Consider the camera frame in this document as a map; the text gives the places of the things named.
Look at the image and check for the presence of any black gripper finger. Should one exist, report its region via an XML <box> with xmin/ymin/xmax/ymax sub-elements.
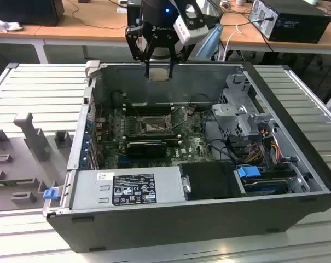
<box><xmin>125</xmin><ymin>21</ymin><xmax>155</xmax><ymax>79</ymax></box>
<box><xmin>167</xmin><ymin>41</ymin><xmax>195</xmax><ymax>81</ymax></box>

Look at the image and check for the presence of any silver CPU plate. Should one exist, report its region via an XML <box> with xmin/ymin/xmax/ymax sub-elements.
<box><xmin>148</xmin><ymin>68</ymin><xmax>170</xmax><ymax>82</ymax></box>

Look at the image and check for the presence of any black RAM slot bank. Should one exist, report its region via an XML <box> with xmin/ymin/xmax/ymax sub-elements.
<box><xmin>121</xmin><ymin>131</ymin><xmax>182</xmax><ymax>146</ymax></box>
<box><xmin>124</xmin><ymin>101</ymin><xmax>175</xmax><ymax>116</ymax></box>

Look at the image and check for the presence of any CPU socket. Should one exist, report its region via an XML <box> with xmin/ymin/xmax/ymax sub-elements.
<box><xmin>139</xmin><ymin>116</ymin><xmax>173</xmax><ymax>134</ymax></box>

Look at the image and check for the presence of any blue slot retainer strip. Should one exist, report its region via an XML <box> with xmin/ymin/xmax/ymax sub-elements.
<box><xmin>82</xmin><ymin>117</ymin><xmax>94</xmax><ymax>168</ymax></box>

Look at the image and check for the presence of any small black monitor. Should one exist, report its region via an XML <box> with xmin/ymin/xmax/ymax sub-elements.
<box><xmin>126</xmin><ymin>0</ymin><xmax>144</xmax><ymax>28</ymax></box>

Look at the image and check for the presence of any grey case release latch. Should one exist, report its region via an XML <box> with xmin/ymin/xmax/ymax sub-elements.
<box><xmin>84</xmin><ymin>60</ymin><xmax>101</xmax><ymax>80</ymax></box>

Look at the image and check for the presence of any wooden desk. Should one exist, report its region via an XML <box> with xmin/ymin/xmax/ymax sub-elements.
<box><xmin>0</xmin><ymin>0</ymin><xmax>226</xmax><ymax>64</ymax></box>
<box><xmin>219</xmin><ymin>0</ymin><xmax>331</xmax><ymax>55</ymax></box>

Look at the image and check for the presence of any silver drive cage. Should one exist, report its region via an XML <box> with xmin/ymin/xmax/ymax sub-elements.
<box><xmin>210</xmin><ymin>73</ymin><xmax>281</xmax><ymax>138</ymax></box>

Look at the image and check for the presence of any green motherboard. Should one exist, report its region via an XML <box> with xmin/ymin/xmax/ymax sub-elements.
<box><xmin>95</xmin><ymin>105</ymin><xmax>229</xmax><ymax>169</ymax></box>

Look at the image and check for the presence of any black graphics card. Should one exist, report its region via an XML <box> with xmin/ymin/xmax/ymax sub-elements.
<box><xmin>126</xmin><ymin>141</ymin><xmax>167</xmax><ymax>159</ymax></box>

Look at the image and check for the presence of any black box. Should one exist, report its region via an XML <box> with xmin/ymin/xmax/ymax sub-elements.
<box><xmin>0</xmin><ymin>0</ymin><xmax>65</xmax><ymax>27</ymax></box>

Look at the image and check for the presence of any black desktop computer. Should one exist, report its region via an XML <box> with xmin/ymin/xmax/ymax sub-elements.
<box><xmin>248</xmin><ymin>0</ymin><xmax>331</xmax><ymax>44</ymax></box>

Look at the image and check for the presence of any black plastic shroud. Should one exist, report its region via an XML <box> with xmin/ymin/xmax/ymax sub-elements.
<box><xmin>178</xmin><ymin>161</ymin><xmax>248</xmax><ymax>201</ymax></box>

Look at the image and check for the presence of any white crumpled paper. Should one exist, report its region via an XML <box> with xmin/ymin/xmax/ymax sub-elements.
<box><xmin>0</xmin><ymin>15</ymin><xmax>24</xmax><ymax>33</ymax></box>

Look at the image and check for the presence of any hard disk blue carrier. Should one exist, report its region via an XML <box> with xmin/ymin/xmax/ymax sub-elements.
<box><xmin>236</xmin><ymin>165</ymin><xmax>291</xmax><ymax>197</ymax></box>

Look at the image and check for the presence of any silver power supply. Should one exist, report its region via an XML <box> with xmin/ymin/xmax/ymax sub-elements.
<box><xmin>71</xmin><ymin>166</ymin><xmax>188</xmax><ymax>211</ymax></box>

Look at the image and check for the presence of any grey parts rack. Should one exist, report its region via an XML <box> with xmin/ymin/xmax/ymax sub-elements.
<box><xmin>0</xmin><ymin>112</ymin><xmax>76</xmax><ymax>213</ymax></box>

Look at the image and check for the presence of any black PC case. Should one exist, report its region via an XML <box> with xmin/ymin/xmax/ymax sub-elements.
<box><xmin>42</xmin><ymin>60</ymin><xmax>331</xmax><ymax>254</ymax></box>

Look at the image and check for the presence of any blue latch clip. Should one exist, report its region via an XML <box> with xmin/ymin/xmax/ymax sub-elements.
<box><xmin>43</xmin><ymin>188</ymin><xmax>58</xmax><ymax>200</ymax></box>

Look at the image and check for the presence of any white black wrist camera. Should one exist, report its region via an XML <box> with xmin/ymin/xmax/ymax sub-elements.
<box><xmin>172</xmin><ymin>0</ymin><xmax>210</xmax><ymax>44</ymax></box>

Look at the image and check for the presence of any white cable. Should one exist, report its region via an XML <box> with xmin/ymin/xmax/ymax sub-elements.
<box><xmin>224</xmin><ymin>23</ymin><xmax>244</xmax><ymax>62</ymax></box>

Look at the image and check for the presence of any black wire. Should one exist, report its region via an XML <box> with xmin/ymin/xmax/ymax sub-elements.
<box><xmin>205</xmin><ymin>109</ymin><xmax>239</xmax><ymax>163</ymax></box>

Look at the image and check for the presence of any yellow red wire bundle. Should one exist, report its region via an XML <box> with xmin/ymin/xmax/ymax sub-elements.
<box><xmin>247</xmin><ymin>131</ymin><xmax>283</xmax><ymax>163</ymax></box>

